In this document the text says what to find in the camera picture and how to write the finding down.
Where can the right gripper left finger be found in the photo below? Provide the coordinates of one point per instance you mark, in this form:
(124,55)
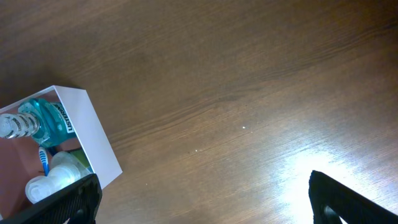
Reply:
(77,203)

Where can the blue hand soap pump bottle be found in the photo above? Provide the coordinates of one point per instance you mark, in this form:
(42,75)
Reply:
(66,167)

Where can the white cardboard box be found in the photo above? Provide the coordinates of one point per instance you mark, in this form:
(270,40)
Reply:
(20,157)

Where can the teal mouthwash bottle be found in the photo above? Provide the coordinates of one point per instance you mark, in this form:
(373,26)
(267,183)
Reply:
(47,123)

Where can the blue white toothbrush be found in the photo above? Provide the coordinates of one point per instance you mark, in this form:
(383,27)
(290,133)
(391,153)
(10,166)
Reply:
(44,154)

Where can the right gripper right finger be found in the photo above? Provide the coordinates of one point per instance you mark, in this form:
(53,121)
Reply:
(333,202)

